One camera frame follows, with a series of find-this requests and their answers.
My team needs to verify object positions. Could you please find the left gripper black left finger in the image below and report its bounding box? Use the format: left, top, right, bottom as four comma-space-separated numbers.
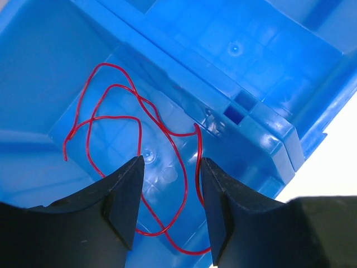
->
1, 156, 144, 267

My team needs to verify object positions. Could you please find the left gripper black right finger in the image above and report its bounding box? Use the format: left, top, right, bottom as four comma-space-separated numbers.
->
200, 158, 356, 267

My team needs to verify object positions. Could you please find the blue plastic divided bin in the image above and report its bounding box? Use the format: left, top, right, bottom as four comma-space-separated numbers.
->
1, 1, 356, 267

